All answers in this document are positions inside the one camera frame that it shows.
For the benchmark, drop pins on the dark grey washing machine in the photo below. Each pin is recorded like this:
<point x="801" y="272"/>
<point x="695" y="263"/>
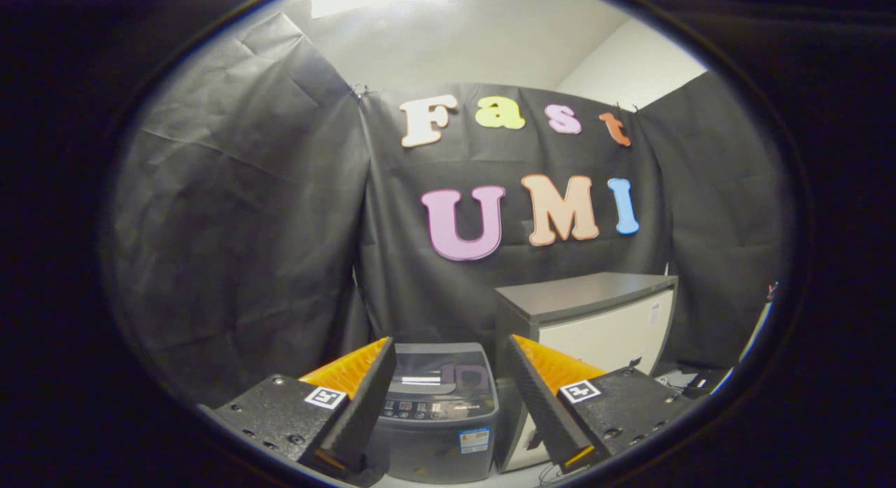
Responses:
<point x="434" y="449"/>

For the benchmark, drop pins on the black backdrop cloth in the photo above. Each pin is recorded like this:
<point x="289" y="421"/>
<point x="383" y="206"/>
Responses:
<point x="231" y="229"/>

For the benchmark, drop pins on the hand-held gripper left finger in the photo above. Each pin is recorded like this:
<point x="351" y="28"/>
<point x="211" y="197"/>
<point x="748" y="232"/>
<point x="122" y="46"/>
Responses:
<point x="367" y="411"/>

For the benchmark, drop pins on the white cabinet with grey top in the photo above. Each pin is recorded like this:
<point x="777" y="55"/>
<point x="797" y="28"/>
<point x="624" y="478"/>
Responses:
<point x="602" y="334"/>

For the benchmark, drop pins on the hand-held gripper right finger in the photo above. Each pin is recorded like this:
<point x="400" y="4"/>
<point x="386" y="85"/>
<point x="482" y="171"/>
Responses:
<point x="542" y="404"/>

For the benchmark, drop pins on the white pole with pink top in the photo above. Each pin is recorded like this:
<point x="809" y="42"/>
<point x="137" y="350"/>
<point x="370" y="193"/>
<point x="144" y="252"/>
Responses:
<point x="756" y="334"/>

